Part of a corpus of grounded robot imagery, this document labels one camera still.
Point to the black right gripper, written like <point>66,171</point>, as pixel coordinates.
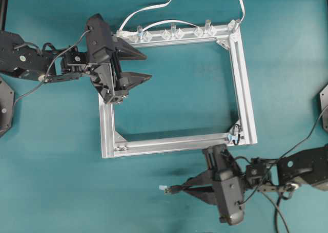
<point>220,185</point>

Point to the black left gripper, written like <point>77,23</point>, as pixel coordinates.
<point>100,50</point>

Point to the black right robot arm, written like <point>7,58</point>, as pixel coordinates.
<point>284,175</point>

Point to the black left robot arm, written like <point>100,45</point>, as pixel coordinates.
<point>48,64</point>

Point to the clear peg left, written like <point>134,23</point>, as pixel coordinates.
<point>140,33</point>

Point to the clear peg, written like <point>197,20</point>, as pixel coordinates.
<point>173,30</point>
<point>140,33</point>
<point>207,27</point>

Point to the small clear tape piece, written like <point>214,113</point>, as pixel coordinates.
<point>163,187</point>

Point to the clear peg middle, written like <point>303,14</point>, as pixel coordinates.
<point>173,30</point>

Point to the clear peg right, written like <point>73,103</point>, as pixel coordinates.
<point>207,27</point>

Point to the black string loop clip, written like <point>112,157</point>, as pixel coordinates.
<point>235,134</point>

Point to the silver aluminium extrusion frame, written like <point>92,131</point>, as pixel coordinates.
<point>228,36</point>

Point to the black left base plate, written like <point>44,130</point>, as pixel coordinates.
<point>7,101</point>

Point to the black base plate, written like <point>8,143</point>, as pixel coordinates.
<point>323,103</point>
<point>7,101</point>

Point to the black vertical frame post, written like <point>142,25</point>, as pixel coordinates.
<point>3,13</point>

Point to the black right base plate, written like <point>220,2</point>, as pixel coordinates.
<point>323,103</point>

